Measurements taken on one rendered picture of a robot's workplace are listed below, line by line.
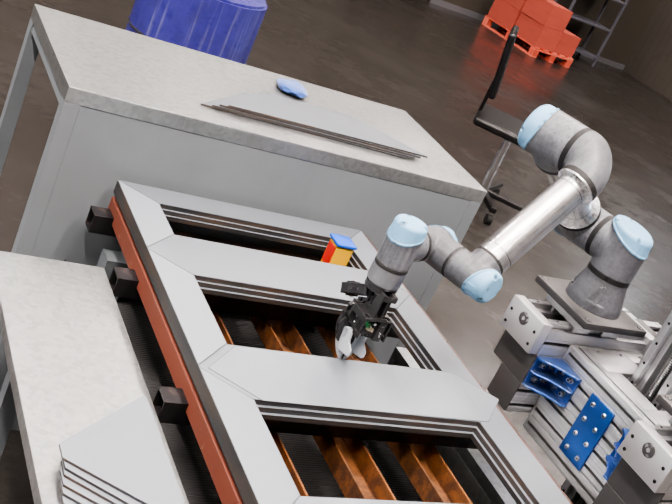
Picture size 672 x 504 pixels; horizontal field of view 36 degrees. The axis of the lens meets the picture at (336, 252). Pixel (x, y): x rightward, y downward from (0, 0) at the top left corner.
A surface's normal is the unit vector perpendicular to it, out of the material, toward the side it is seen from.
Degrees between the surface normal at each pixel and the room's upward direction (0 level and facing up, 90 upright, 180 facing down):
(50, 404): 0
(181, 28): 90
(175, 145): 90
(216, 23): 90
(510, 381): 90
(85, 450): 0
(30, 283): 0
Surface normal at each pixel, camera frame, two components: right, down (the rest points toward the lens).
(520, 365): -0.83, -0.14
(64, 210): 0.36, 0.52
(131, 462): 0.39, -0.84
